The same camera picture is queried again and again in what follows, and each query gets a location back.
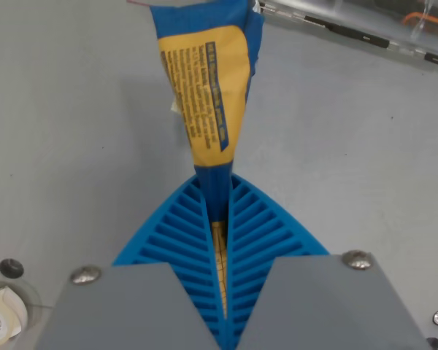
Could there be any clear plastic tape holder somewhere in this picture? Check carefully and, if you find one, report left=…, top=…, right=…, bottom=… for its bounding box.
left=0, top=247, right=47, bottom=343

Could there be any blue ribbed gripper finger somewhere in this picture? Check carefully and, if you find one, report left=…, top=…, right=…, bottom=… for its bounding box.
left=34, top=174, right=228, bottom=350
left=226, top=174, right=430, bottom=350

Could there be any clear plastic box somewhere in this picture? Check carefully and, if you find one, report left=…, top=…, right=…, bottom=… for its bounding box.
left=258, top=0, right=438, bottom=70

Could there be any blue bag with yellow labels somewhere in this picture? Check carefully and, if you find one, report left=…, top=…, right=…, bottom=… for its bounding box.
left=147, top=0, right=266, bottom=319

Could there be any white adhesive tape roll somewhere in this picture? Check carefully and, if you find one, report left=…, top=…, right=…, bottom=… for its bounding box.
left=0, top=284, right=29, bottom=346

